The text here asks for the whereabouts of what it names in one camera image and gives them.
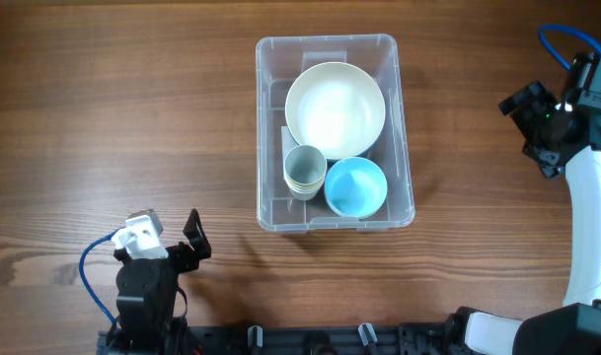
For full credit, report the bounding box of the grey cup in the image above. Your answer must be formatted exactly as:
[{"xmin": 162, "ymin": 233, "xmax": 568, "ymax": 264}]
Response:
[{"xmin": 283, "ymin": 145, "xmax": 328, "ymax": 187}]

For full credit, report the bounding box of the clear plastic storage container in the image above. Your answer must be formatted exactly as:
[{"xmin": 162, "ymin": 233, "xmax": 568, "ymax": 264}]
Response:
[{"xmin": 256, "ymin": 34, "xmax": 415, "ymax": 233}]

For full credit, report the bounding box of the light blue bowl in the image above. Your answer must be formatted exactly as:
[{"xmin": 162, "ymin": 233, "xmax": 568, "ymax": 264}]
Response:
[{"xmin": 324, "ymin": 157, "xmax": 388, "ymax": 219}]

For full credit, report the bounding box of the cream plate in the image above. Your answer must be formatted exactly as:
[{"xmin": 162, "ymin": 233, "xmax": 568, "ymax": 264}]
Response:
[{"xmin": 284, "ymin": 62, "xmax": 386, "ymax": 160}]

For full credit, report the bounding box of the pale green cup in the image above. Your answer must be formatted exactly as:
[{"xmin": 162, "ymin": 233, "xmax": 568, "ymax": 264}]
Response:
[{"xmin": 289, "ymin": 187, "xmax": 321, "ymax": 201}]

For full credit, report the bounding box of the yellow cup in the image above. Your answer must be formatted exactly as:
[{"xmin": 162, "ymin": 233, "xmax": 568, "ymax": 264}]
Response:
[{"xmin": 286, "ymin": 180, "xmax": 324, "ymax": 193}]

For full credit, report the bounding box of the dark blue plate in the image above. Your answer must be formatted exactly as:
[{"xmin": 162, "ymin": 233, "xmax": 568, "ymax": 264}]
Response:
[{"xmin": 327, "ymin": 138, "xmax": 380, "ymax": 164}]

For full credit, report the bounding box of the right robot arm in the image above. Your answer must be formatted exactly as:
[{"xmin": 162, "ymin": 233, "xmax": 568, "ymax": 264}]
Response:
[{"xmin": 440, "ymin": 51, "xmax": 601, "ymax": 354}]

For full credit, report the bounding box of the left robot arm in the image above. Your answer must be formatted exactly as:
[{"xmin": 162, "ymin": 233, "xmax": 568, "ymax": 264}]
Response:
[{"xmin": 97, "ymin": 209, "xmax": 211, "ymax": 354}]

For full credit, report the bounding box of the white label in container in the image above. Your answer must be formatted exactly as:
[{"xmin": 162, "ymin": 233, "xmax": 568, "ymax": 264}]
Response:
[{"xmin": 280, "ymin": 126, "xmax": 298, "ymax": 159}]

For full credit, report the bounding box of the left blue cable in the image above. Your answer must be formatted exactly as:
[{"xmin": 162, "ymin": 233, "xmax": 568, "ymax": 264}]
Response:
[{"xmin": 78, "ymin": 229, "xmax": 123, "ymax": 326}]

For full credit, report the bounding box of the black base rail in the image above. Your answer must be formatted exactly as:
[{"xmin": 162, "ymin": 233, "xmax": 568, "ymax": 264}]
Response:
[{"xmin": 189, "ymin": 323, "xmax": 468, "ymax": 355}]

